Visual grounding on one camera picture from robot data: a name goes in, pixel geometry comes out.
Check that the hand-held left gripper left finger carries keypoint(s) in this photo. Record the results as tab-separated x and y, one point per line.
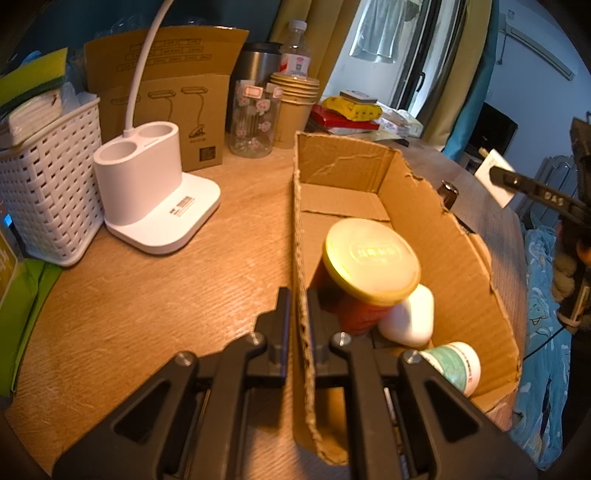
281	323

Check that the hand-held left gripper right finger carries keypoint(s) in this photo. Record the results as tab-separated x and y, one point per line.
316	323

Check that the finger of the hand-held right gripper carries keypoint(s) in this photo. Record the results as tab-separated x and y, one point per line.
540	191

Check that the white charger block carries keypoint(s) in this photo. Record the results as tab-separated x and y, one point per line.
494	173

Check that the red can with yellow lid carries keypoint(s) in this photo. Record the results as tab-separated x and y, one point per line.
369	258

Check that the white earbuds case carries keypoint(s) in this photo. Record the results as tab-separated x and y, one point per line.
411	318

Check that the white pill bottle green label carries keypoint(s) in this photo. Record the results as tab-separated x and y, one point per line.
455	367

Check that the black television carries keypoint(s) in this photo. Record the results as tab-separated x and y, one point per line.
496	129

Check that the white television stand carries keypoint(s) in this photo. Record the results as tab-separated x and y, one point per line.
468	161

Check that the teal curtain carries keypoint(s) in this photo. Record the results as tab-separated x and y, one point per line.
461	134

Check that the white air conditioner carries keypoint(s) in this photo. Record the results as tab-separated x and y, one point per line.
540	48

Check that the blue printed blanket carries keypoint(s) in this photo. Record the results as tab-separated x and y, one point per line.
540	323

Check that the yellow curtain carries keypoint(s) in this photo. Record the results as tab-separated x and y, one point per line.
457	83
323	37

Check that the black scissors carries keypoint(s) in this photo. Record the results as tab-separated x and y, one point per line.
404	142

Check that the white packets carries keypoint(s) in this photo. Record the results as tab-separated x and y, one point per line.
399	122

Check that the white desk lamp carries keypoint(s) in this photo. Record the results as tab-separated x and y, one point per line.
157	194

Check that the flat paper folder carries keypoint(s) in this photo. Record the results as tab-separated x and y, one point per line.
360	135

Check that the patterned glass jar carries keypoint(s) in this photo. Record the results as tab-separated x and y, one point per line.
254	124

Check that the white flat device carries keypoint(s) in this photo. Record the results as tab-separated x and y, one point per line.
358	95

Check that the stack of paper cups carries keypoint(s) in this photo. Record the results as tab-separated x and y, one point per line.
295	115

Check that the brown cardboard lamp box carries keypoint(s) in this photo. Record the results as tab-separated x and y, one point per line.
203	120

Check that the hanging grey towel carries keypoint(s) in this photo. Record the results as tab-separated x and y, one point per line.
383	27

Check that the green bag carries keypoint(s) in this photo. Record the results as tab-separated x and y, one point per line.
23	332

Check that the steel thermos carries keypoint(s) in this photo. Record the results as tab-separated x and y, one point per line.
256	64

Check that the white woven plastic basket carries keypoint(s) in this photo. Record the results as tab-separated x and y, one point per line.
46	194

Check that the clear water bottle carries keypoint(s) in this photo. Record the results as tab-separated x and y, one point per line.
295	46

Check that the white tissue pack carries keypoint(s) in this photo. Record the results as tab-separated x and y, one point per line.
32	115

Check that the yellow green sponge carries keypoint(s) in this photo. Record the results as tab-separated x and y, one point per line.
32	78

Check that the dark blue curtain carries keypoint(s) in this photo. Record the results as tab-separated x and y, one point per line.
92	18

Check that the black door frame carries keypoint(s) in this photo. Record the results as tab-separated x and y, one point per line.
431	46

